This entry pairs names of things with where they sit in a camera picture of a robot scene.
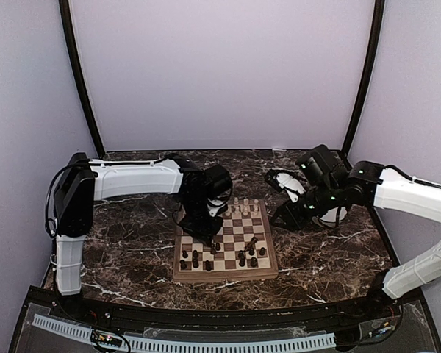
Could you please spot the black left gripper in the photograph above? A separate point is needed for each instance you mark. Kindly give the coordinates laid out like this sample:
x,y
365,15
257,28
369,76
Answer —
x,y
204,235

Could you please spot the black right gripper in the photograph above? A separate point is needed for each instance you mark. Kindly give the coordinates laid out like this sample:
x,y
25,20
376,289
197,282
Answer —
x,y
295,220

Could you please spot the dark piece back corner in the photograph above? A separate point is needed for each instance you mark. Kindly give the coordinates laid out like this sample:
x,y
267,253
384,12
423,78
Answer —
x,y
183,263

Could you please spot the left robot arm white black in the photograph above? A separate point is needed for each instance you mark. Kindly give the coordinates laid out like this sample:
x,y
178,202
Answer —
x,y
68,213

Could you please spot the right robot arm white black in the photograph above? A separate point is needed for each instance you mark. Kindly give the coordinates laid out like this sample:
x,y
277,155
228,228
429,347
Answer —
x,y
334,190

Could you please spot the pile of dark chess pieces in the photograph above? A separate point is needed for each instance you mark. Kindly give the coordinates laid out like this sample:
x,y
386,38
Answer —
x,y
215,248

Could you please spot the wooden chess board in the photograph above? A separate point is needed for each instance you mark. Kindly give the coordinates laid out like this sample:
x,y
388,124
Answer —
x,y
242,250

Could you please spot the white bishop right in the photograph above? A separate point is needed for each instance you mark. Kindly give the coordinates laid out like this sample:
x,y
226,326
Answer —
x,y
236,206

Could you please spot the white scalloped bowl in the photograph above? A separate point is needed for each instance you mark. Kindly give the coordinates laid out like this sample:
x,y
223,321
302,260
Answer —
x,y
333,217

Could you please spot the white knight right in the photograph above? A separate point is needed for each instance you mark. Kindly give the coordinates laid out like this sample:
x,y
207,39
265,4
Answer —
x,y
246,208

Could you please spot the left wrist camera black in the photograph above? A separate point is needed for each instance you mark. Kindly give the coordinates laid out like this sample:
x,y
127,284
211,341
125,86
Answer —
x,y
217,181

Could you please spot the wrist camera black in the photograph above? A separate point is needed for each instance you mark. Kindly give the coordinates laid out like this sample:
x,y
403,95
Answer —
x,y
318,163
217,181

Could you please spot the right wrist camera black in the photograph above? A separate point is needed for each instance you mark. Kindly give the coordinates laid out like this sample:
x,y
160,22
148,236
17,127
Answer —
x,y
318,163

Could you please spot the black front rail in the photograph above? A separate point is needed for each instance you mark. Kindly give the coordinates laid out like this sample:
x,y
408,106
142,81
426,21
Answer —
x,y
131,317

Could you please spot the white slotted cable duct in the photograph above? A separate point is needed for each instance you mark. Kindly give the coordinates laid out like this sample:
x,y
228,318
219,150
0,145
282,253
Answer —
x,y
162,340

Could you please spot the right black corner post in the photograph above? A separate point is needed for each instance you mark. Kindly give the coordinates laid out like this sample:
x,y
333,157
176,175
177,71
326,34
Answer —
x,y
367,71

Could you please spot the black corner post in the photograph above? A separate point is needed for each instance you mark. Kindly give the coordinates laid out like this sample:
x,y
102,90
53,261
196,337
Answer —
x,y
78,76
367,71

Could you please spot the left black corner post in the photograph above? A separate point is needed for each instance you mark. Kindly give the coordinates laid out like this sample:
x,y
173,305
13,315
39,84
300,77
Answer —
x,y
78,76

